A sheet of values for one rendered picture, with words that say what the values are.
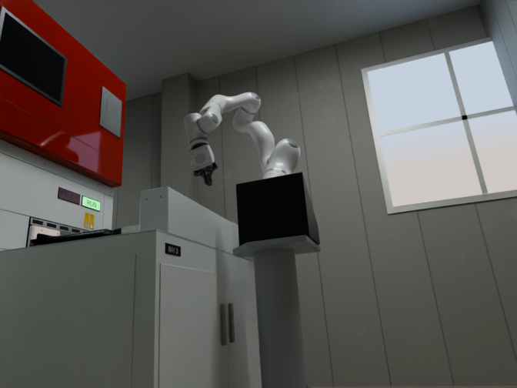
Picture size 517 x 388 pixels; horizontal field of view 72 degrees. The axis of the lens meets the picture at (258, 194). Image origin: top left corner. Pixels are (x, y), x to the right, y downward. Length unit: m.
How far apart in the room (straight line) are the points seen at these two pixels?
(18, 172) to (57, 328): 0.64
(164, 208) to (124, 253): 0.17
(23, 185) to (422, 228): 2.54
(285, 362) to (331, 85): 2.65
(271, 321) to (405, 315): 1.74
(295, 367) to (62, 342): 0.71
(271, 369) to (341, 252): 1.76
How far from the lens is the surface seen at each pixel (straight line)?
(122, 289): 1.02
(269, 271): 1.30
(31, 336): 1.20
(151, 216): 1.08
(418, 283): 2.92
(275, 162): 1.60
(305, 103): 3.41
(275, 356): 1.31
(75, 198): 1.71
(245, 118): 1.93
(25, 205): 1.54
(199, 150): 1.52
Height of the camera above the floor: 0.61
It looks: 17 degrees up
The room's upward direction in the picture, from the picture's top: 4 degrees counter-clockwise
